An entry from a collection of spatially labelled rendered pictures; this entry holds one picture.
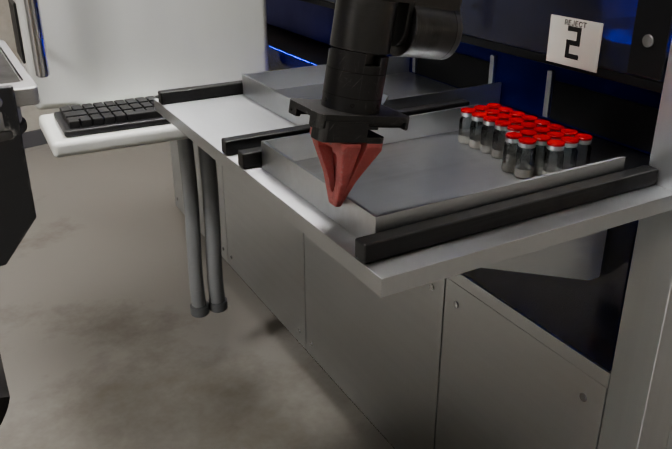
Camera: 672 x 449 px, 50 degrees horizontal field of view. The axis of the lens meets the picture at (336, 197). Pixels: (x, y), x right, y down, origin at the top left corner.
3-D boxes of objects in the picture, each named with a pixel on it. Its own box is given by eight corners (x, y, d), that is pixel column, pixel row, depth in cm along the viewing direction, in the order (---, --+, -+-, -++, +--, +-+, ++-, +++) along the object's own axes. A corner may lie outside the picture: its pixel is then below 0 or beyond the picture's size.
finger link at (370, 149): (372, 215, 70) (389, 123, 67) (308, 219, 66) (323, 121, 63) (337, 192, 75) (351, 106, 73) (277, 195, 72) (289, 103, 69)
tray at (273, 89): (407, 72, 137) (408, 54, 135) (499, 103, 116) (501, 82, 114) (243, 94, 121) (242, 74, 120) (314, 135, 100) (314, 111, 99)
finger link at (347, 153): (392, 214, 71) (409, 123, 68) (331, 218, 68) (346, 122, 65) (356, 192, 77) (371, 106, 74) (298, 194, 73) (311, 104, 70)
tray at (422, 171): (475, 127, 104) (477, 104, 103) (621, 185, 83) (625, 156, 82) (262, 167, 88) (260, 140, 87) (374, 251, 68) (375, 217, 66)
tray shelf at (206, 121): (393, 77, 141) (393, 67, 141) (718, 195, 85) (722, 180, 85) (154, 110, 120) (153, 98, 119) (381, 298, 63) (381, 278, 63)
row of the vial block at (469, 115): (467, 138, 98) (469, 106, 97) (565, 180, 84) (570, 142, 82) (454, 141, 97) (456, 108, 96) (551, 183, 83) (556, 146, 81)
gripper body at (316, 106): (408, 135, 69) (423, 59, 67) (317, 134, 64) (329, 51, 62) (372, 119, 74) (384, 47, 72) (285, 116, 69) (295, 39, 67)
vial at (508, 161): (511, 166, 88) (514, 130, 87) (523, 171, 87) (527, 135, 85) (497, 169, 87) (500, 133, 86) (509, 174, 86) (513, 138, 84)
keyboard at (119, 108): (252, 93, 152) (251, 81, 151) (278, 109, 140) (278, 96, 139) (54, 118, 135) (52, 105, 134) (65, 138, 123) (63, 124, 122)
